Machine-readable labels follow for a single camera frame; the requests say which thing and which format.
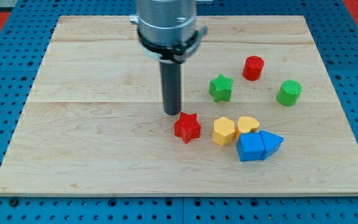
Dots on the green star block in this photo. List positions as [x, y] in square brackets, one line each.
[220, 88]

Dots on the red cylinder block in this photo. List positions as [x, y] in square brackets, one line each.
[253, 67]

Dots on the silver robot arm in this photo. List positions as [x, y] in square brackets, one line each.
[167, 33]

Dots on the red star block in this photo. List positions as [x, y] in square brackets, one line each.
[187, 127]

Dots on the blue square block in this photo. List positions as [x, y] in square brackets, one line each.
[250, 147]

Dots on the light wooden board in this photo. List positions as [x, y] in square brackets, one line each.
[93, 124]

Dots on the yellow hexagon block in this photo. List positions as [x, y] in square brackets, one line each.
[223, 131]

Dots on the blue triangle block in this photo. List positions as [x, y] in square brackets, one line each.
[271, 142]

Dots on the green cylinder block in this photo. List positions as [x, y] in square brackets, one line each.
[289, 92]

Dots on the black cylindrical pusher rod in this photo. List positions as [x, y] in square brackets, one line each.
[170, 77]

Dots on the yellow heart block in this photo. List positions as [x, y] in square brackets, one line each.
[246, 124]

